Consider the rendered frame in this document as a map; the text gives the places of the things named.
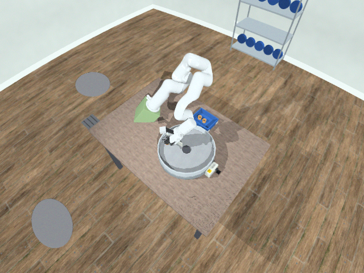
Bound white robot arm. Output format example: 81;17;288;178
146;53;213;137

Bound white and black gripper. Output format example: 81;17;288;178
164;127;182;146

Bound blue crate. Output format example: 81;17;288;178
193;108;219;132

